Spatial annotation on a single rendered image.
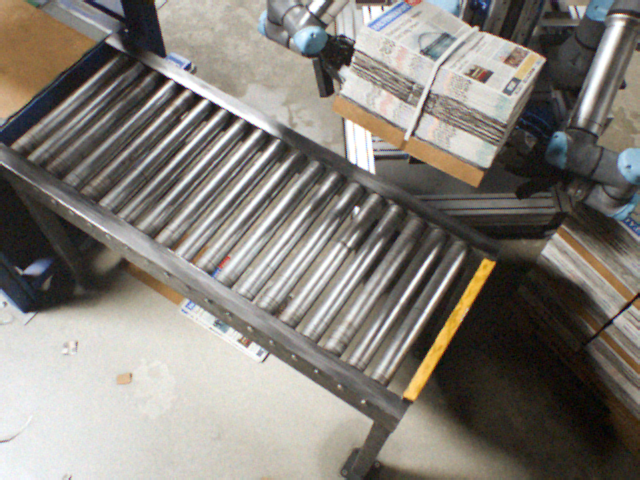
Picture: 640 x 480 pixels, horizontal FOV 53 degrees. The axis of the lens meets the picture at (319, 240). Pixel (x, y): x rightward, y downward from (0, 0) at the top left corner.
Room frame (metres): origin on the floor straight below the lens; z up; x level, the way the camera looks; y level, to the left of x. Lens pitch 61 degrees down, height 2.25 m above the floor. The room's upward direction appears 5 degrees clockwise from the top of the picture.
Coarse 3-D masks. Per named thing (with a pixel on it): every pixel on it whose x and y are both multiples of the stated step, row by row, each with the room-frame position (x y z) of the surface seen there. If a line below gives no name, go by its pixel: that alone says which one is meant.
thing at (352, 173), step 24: (120, 48) 1.44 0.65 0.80; (168, 72) 1.35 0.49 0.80; (216, 96) 1.28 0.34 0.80; (264, 120) 1.20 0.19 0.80; (288, 144) 1.12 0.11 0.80; (312, 144) 1.13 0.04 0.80; (336, 168) 1.05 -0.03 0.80; (360, 168) 1.06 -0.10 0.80; (384, 192) 0.98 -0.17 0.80; (408, 216) 0.93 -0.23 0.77; (432, 216) 0.92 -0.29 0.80; (456, 240) 0.86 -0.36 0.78; (480, 240) 0.86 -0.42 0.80; (480, 264) 0.82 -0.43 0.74
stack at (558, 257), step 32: (576, 224) 1.00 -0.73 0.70; (608, 224) 0.94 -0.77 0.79; (544, 256) 1.01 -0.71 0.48; (576, 256) 0.95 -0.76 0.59; (608, 256) 0.90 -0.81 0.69; (544, 288) 0.97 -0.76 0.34; (576, 288) 0.91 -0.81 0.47; (608, 288) 0.86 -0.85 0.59; (512, 320) 0.98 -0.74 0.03; (544, 320) 0.91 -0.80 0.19; (576, 320) 0.86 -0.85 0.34; (608, 320) 0.81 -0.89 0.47; (544, 352) 0.86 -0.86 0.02; (608, 352) 0.75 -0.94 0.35; (576, 384) 0.75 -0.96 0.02; (608, 384) 0.70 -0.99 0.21; (608, 416) 0.63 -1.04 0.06
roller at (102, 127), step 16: (144, 80) 1.32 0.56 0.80; (160, 80) 1.34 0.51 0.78; (128, 96) 1.25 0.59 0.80; (144, 96) 1.27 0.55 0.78; (112, 112) 1.19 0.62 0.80; (128, 112) 1.21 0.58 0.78; (96, 128) 1.12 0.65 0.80; (112, 128) 1.15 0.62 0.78; (80, 144) 1.07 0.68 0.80; (96, 144) 1.09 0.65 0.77; (64, 160) 1.01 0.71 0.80; (80, 160) 1.03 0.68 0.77; (64, 176) 0.98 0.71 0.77
